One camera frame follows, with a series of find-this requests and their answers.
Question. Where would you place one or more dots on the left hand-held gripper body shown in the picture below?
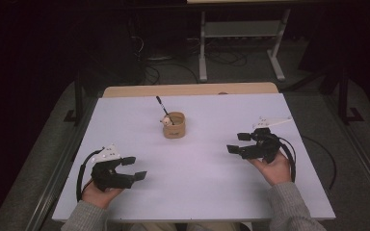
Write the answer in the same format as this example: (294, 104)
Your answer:
(109, 178)

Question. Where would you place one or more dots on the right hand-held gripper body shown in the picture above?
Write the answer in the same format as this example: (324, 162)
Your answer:
(265, 147)

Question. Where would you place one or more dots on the tan pen holder with figurine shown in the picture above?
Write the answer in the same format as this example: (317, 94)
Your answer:
(174, 127)

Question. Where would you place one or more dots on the black pen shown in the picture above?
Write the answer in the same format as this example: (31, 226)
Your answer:
(163, 107)

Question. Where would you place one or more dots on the person's left hand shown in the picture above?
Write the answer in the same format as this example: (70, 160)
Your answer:
(99, 197)

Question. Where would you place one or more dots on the person's right hand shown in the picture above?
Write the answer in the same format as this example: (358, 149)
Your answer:
(276, 171)

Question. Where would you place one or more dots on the white table board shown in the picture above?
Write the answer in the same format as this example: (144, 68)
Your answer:
(189, 186)

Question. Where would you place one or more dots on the wooden table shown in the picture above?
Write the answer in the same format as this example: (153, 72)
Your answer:
(189, 89)

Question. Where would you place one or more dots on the black metal stand leg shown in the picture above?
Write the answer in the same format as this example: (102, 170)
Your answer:
(344, 102)
(78, 102)

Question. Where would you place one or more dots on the white metal stand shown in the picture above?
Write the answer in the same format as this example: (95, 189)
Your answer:
(202, 48)

